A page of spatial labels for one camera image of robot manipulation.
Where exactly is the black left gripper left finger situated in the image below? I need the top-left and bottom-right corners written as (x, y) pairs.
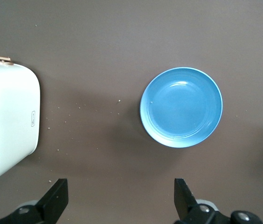
top-left (0, 178), bottom-right (69, 224)

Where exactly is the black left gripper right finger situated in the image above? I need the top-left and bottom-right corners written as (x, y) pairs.
top-left (173, 178), bottom-right (263, 224)

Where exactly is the blue plate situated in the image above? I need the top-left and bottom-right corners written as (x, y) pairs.
top-left (139, 67), bottom-right (223, 149)

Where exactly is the white toaster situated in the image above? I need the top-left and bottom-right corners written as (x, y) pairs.
top-left (0, 56), bottom-right (41, 186)

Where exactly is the brown table cloth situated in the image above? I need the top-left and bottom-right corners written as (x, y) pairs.
top-left (0, 0), bottom-right (263, 224)

